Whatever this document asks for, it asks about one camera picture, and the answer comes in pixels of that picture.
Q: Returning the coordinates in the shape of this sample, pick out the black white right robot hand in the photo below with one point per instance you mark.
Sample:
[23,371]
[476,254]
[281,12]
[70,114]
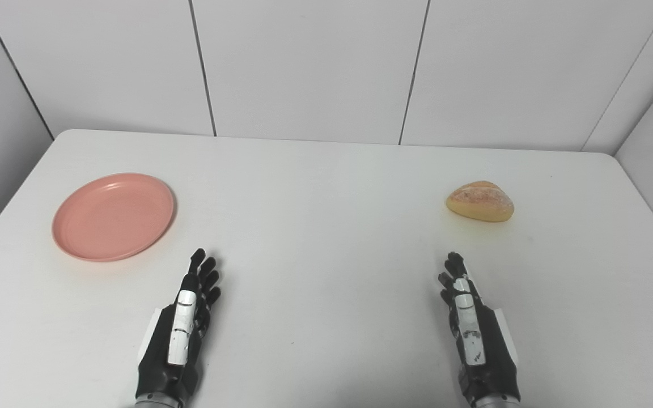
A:
[476,340]

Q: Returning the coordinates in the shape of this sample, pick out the golden bread roll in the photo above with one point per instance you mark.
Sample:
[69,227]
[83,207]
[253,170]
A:
[480,202]

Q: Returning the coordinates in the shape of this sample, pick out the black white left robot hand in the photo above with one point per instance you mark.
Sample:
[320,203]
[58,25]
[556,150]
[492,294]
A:
[179,334]

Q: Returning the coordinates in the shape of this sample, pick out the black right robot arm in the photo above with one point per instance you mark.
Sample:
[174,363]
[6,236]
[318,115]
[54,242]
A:
[496,403]

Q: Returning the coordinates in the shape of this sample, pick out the pink round plate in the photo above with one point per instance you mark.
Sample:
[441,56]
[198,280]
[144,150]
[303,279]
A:
[113,217]

